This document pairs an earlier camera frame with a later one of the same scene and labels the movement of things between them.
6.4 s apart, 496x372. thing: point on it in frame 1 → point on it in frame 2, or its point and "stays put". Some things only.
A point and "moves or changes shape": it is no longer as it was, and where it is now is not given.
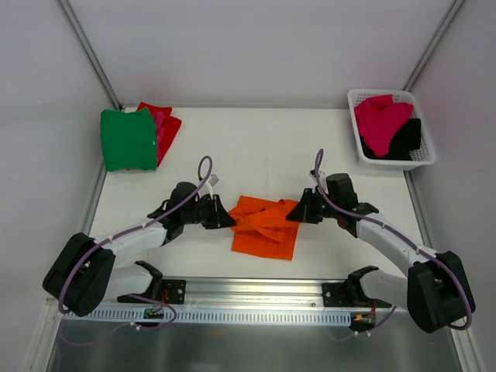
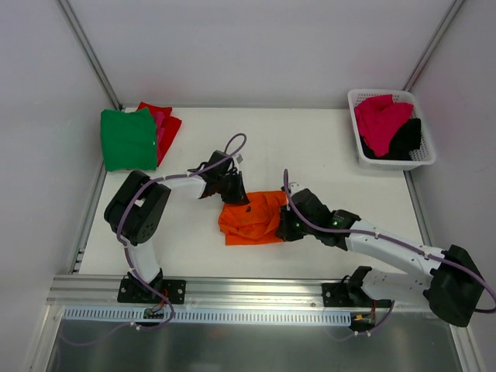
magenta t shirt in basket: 378,117 stays put
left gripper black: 213,211 → 235,190
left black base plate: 173,292 stays put
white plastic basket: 425,156 stays put
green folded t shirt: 129,139 stays put
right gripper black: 310,206 → 287,227
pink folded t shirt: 160,117 stays put
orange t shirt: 262,228 moves or changes shape
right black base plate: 345,295 stays put
